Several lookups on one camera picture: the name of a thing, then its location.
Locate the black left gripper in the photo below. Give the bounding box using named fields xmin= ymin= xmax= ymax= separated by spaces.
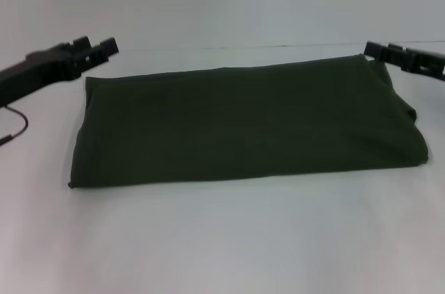
xmin=0 ymin=35 xmax=121 ymax=109

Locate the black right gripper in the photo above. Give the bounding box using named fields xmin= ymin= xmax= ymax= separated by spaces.
xmin=363 ymin=40 xmax=445 ymax=82

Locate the dark green shirt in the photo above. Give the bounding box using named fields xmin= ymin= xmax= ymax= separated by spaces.
xmin=67 ymin=53 xmax=432 ymax=190

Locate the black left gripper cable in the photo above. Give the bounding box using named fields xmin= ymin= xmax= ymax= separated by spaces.
xmin=0 ymin=105 xmax=31 ymax=146

